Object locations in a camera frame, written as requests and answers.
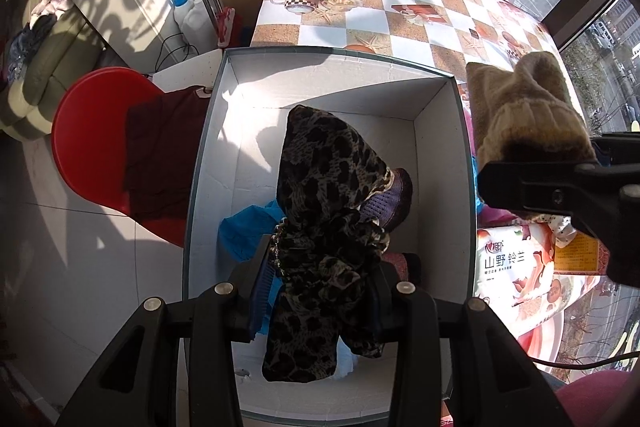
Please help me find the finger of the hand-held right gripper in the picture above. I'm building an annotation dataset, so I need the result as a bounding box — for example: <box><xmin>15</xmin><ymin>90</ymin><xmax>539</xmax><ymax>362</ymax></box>
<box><xmin>477</xmin><ymin>159</ymin><xmax>623</xmax><ymax>230</ymax></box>
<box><xmin>590</xmin><ymin>133</ymin><xmax>640</xmax><ymax>168</ymax></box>

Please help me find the olive green sofa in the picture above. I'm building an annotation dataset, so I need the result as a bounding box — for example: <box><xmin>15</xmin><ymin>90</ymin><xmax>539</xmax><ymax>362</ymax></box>
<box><xmin>0</xmin><ymin>0</ymin><xmax>108</xmax><ymax>142</ymax></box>

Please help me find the pile of clothes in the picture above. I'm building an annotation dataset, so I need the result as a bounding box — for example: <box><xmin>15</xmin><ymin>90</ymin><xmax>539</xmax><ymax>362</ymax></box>
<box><xmin>7</xmin><ymin>0</ymin><xmax>73</xmax><ymax>80</ymax></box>

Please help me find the pink and black sock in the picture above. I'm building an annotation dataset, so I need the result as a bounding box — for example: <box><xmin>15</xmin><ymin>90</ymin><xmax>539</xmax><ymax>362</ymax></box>
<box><xmin>382</xmin><ymin>252</ymin><xmax>423</xmax><ymax>283</ymax></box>

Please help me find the white polka dot cloth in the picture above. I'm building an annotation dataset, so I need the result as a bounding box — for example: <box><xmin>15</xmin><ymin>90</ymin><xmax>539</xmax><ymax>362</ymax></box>
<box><xmin>532</xmin><ymin>214</ymin><xmax>581</xmax><ymax>238</ymax></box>

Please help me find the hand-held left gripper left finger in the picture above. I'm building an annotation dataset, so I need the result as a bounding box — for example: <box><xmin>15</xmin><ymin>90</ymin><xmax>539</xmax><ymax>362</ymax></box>
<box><xmin>55</xmin><ymin>234</ymin><xmax>276</xmax><ymax>427</ymax></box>

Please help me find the printed tissue packet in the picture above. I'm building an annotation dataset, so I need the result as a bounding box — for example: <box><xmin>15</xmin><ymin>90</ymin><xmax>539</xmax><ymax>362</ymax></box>
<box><xmin>475</xmin><ymin>222</ymin><xmax>608</xmax><ymax>338</ymax></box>

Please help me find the leopard print scarf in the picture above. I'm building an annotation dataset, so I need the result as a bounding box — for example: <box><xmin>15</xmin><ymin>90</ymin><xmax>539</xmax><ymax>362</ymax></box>
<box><xmin>262</xmin><ymin>104</ymin><xmax>408</xmax><ymax>383</ymax></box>

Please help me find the beige knitted sock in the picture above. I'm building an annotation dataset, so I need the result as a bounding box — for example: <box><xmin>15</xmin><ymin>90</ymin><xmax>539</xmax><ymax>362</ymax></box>
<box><xmin>466</xmin><ymin>52</ymin><xmax>598</xmax><ymax>168</ymax></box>

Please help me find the blue cloth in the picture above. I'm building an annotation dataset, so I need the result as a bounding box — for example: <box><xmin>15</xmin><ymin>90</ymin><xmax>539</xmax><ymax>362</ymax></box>
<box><xmin>218</xmin><ymin>199</ymin><xmax>301</xmax><ymax>343</ymax></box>

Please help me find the white plastic jug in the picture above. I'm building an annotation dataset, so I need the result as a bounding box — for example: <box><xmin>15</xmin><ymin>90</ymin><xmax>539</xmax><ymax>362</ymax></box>
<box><xmin>182</xmin><ymin>0</ymin><xmax>221</xmax><ymax>45</ymax></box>

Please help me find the purple and brown knitted sock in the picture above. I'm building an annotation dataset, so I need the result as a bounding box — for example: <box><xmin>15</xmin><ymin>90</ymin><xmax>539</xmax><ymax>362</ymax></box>
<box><xmin>357</xmin><ymin>167</ymin><xmax>413</xmax><ymax>233</ymax></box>

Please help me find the dark red cloth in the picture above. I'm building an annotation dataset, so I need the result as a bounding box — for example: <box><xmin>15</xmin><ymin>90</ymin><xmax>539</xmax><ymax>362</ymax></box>
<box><xmin>122</xmin><ymin>87</ymin><xmax>213</xmax><ymax>233</ymax></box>

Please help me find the large white cardboard box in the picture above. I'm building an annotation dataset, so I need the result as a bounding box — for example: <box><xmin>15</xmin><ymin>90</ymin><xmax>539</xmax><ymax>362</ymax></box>
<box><xmin>181</xmin><ymin>47</ymin><xmax>478</xmax><ymax>427</ymax></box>

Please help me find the red plastic chair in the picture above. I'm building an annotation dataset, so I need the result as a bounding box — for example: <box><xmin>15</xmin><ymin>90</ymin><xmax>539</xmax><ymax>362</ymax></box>
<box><xmin>51</xmin><ymin>67</ymin><xmax>193</xmax><ymax>249</ymax></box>

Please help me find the pink fuzzy garment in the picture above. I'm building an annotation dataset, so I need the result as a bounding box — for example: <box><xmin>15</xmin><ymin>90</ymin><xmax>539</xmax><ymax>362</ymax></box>
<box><xmin>555</xmin><ymin>369</ymin><xmax>640</xmax><ymax>427</ymax></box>

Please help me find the black window frame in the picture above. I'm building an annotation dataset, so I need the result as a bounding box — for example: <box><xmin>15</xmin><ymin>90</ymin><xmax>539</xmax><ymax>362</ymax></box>
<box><xmin>542</xmin><ymin>0</ymin><xmax>640</xmax><ymax>52</ymax></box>

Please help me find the white jug blue cap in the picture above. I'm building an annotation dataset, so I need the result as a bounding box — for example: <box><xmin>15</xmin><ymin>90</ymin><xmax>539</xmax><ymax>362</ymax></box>
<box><xmin>172</xmin><ymin>0</ymin><xmax>198</xmax><ymax>28</ymax></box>

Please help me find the checkered printed tablecloth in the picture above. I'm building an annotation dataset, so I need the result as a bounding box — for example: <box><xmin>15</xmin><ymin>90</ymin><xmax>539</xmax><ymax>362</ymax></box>
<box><xmin>250</xmin><ymin>0</ymin><xmax>588</xmax><ymax>132</ymax></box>

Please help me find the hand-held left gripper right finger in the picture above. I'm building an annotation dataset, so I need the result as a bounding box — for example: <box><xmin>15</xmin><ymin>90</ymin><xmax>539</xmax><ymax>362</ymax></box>
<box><xmin>367</xmin><ymin>262</ymin><xmax>573</xmax><ymax>427</ymax></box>

